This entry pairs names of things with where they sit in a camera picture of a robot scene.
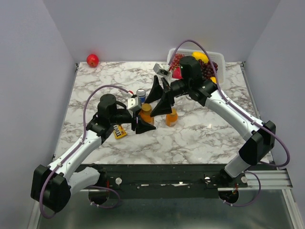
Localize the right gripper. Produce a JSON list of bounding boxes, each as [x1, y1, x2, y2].
[[144, 75, 191, 117]]

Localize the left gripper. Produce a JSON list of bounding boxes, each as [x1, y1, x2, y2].
[[110, 104, 156, 135]]

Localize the orange juice bottle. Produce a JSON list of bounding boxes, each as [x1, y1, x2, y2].
[[139, 109, 154, 125], [165, 113, 178, 127]]

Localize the gold bottle cap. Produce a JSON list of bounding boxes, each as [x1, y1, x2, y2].
[[142, 103, 152, 112], [171, 108, 177, 115]]

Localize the clear glass jar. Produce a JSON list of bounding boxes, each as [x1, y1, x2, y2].
[[182, 96, 195, 112]]

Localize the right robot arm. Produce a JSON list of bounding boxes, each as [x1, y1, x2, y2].
[[145, 56, 276, 187]]

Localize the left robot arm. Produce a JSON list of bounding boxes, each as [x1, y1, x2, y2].
[[30, 94, 156, 218]]

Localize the blue energy can left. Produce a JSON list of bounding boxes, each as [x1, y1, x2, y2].
[[136, 88, 146, 103]]

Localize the yellow candy packet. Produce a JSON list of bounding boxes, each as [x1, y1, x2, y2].
[[113, 125, 127, 139]]

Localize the red dragon fruit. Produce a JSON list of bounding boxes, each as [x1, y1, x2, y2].
[[173, 66, 182, 79]]

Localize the light red grape bunch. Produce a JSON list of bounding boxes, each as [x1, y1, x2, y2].
[[170, 53, 185, 70]]

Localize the dark red grape bunch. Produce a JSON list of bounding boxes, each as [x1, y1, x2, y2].
[[198, 59, 215, 79]]

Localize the white plastic fruit basket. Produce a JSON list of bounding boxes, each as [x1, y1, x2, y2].
[[170, 48, 226, 85]]

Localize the red apple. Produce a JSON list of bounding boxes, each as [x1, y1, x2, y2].
[[86, 54, 99, 68]]

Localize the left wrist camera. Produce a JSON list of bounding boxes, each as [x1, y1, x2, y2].
[[127, 97, 142, 112]]

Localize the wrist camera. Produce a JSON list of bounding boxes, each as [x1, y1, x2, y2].
[[153, 63, 172, 83], [127, 97, 142, 112]]

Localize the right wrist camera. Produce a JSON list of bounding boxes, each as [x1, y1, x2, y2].
[[153, 63, 172, 83]]

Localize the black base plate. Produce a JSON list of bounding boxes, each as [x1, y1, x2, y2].
[[49, 163, 277, 200]]

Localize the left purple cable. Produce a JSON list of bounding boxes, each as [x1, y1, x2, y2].
[[39, 85, 134, 219]]

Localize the aluminium rail frame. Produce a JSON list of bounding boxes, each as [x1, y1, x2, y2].
[[28, 164, 305, 229]]

